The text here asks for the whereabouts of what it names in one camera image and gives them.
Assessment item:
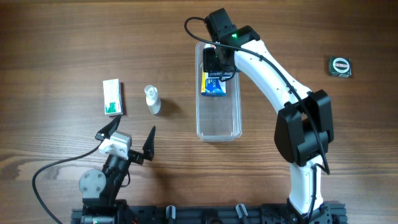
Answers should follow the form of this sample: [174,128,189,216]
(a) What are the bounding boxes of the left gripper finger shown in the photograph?
[95,115,121,141]
[142,126,156,161]

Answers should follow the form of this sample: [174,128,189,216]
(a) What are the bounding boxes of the blue yellow VapoDrops box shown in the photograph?
[200,72,226,96]

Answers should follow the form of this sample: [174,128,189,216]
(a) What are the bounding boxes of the white green medicine box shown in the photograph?
[103,79,123,116]

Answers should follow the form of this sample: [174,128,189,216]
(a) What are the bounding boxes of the small white spray bottle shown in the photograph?
[144,85,161,114]

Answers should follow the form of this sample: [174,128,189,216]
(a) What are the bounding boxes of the dark green round-logo box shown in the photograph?
[328,57,352,78]

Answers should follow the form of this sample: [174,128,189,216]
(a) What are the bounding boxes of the white Hansaplast box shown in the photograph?
[204,44,234,80]

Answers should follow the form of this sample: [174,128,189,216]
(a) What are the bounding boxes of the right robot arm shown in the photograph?
[204,8,334,221]

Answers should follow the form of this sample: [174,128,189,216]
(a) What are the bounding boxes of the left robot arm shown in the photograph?
[71,115,156,224]

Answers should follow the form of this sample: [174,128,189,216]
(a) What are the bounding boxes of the clear plastic container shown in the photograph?
[195,42,243,142]

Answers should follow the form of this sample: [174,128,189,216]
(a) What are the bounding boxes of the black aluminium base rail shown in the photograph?
[70,203,348,224]

